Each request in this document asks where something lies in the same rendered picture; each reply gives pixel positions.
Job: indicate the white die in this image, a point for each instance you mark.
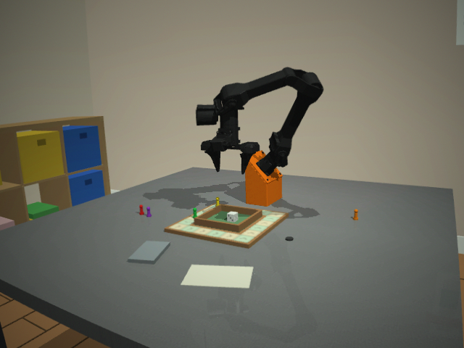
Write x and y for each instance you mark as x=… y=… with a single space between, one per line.
x=232 y=217

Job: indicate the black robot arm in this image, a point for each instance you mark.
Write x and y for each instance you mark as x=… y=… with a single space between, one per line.
x=235 y=95

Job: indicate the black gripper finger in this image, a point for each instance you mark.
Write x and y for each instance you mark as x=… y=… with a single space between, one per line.
x=215 y=156
x=245 y=158

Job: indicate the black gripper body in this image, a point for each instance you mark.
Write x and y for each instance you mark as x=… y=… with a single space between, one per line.
x=246 y=148

